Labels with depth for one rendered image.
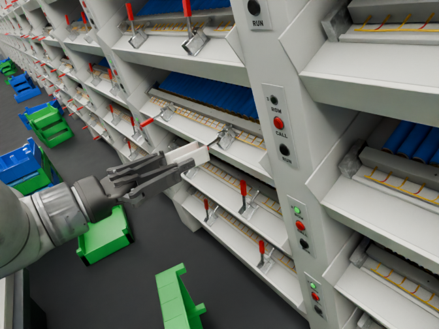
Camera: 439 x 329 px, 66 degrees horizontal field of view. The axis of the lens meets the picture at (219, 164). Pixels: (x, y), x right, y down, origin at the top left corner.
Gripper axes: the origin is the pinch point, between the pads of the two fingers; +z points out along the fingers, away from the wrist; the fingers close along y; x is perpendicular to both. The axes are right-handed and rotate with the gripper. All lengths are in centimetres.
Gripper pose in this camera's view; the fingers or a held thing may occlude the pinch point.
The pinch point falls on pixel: (187, 156)
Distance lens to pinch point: 63.6
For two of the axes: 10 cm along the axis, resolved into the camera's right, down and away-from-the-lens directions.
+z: 8.2, -3.9, 4.2
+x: -1.7, -8.7, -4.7
